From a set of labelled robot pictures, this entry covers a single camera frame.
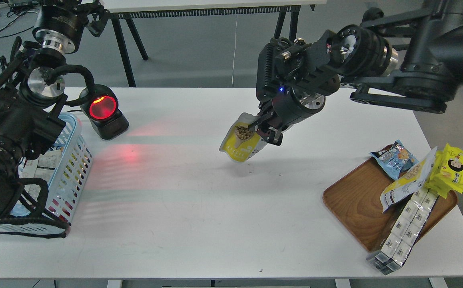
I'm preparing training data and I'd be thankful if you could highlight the background table with black legs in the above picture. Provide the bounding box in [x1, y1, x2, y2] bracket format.
[100, 0, 327, 88]

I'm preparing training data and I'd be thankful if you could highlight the white hanging cable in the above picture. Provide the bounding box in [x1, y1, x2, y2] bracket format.
[231, 14, 238, 88]

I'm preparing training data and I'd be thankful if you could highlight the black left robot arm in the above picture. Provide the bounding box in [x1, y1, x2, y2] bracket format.
[0, 0, 122, 238]

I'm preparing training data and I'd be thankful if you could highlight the light blue plastic basket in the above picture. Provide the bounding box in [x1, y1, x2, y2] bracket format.
[0, 112, 92, 238]

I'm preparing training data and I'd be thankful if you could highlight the white snack pack in basket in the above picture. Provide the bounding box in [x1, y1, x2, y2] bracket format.
[19, 146, 64, 187]

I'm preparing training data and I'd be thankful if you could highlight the white boxed snack multipack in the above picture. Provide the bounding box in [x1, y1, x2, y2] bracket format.
[366, 188, 437, 275]

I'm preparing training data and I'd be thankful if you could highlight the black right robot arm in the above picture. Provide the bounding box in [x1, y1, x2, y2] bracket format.
[249, 0, 463, 145]

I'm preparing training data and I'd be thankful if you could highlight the blue snack bag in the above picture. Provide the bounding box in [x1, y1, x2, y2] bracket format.
[370, 139, 418, 180]

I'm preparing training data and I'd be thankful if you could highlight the yellow white snack pouch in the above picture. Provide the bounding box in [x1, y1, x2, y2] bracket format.
[219, 113, 267, 162]

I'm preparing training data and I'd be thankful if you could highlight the yellow white nut pouch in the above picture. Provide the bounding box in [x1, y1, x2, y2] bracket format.
[380, 146, 437, 213]

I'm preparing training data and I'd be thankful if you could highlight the black barcode scanner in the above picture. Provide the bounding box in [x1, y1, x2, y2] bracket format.
[79, 84, 129, 140]

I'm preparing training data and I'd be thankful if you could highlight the brown wooden tray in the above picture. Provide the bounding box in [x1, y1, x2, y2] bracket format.
[322, 144, 458, 252]

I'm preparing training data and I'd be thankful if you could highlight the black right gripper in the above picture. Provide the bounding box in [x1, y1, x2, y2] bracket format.
[247, 38, 340, 146]

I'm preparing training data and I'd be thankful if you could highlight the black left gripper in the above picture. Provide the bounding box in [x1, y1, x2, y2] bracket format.
[33, 0, 111, 54]

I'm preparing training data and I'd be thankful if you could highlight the yellow cartoon snack pack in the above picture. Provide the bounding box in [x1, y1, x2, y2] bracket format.
[425, 144, 463, 198]

